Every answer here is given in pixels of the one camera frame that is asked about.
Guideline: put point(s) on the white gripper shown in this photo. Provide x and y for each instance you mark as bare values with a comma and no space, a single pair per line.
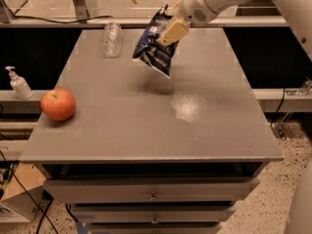
194,6

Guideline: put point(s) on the blue chip bag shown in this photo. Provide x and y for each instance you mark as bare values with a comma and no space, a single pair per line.
149,50

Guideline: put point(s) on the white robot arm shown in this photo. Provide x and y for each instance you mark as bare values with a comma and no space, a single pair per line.
298,15

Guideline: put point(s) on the clear plastic water bottle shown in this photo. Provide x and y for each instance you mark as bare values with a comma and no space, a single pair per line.
112,40

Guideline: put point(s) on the white pump sanitizer bottle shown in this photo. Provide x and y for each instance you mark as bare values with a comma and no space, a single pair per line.
19,84

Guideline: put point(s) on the grey drawer cabinet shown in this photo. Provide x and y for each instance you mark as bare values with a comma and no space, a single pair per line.
147,153

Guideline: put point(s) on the red apple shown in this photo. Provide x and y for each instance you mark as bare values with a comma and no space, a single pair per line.
58,104

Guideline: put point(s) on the cardboard box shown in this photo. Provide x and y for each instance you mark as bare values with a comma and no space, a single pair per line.
19,203

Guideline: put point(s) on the metal frame leg left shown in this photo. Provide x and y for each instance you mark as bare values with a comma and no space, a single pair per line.
86,9

